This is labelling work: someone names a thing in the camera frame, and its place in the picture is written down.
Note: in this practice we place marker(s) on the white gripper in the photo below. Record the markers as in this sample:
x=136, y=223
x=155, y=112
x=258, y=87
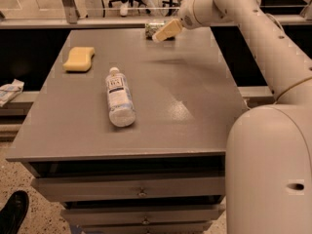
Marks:
x=186, y=17

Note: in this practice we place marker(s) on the green white 7up can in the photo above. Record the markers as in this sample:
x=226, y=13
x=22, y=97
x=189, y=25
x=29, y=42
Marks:
x=152, y=27

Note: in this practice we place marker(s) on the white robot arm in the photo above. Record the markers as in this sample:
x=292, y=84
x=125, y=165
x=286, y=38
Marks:
x=268, y=163

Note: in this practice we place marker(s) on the yellow sponge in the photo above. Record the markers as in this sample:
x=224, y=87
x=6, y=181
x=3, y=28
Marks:
x=79, y=59

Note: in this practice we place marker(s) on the clear plastic tea bottle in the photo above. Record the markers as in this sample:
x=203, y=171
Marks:
x=120, y=104

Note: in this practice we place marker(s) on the grey metal railing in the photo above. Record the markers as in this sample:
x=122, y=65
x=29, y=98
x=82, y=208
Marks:
x=28, y=16

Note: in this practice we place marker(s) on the grey drawer cabinet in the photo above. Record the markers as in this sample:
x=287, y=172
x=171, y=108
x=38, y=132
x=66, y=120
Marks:
x=163, y=174

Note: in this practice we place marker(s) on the black shoe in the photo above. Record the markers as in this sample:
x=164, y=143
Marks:
x=14, y=213

